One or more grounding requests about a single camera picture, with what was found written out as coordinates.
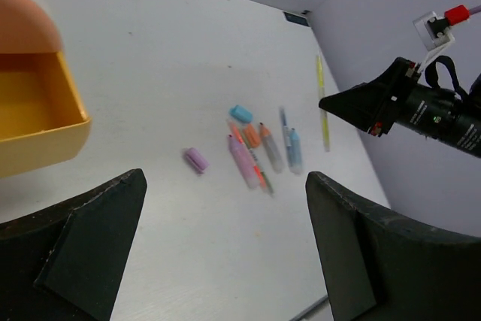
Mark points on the light blue highlighter cap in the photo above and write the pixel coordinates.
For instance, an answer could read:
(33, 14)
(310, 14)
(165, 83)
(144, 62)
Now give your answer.
(241, 114)

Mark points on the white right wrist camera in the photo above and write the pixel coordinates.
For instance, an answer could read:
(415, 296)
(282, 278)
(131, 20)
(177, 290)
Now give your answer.
(435, 31)

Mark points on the light blue highlighter body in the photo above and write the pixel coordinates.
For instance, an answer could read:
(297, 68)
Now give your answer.
(296, 163)

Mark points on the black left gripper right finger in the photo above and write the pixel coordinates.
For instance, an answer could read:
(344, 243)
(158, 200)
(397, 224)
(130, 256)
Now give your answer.
(381, 265)

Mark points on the orange highlighter cap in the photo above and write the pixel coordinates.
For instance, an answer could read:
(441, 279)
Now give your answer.
(252, 136)

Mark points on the thin blue highlighter pen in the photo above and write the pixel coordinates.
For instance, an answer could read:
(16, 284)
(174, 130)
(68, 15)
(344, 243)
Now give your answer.
(285, 128)

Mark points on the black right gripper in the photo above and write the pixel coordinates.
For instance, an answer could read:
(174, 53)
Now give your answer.
(431, 103)

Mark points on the purple highlighter cap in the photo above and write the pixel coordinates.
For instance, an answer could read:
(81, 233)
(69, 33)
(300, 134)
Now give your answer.
(195, 160)

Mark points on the dark table corner label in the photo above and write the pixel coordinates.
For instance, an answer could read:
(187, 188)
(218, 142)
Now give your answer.
(296, 19)

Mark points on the purple highlighter body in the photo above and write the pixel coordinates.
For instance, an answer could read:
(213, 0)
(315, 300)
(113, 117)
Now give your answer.
(243, 162)

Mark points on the orange top drawer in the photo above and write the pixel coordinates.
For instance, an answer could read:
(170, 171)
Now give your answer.
(27, 28)

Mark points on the thin green highlighter pen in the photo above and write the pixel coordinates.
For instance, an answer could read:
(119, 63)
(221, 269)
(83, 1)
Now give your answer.
(268, 187)

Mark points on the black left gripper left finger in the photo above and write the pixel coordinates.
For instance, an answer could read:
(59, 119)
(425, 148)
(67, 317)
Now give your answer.
(66, 261)

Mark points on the yellow drawer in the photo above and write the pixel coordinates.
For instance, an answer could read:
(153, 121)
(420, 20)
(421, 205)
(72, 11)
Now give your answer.
(43, 118)

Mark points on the thin orange highlighter pen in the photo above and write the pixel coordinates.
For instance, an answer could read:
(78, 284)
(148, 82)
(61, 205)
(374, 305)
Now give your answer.
(253, 158)

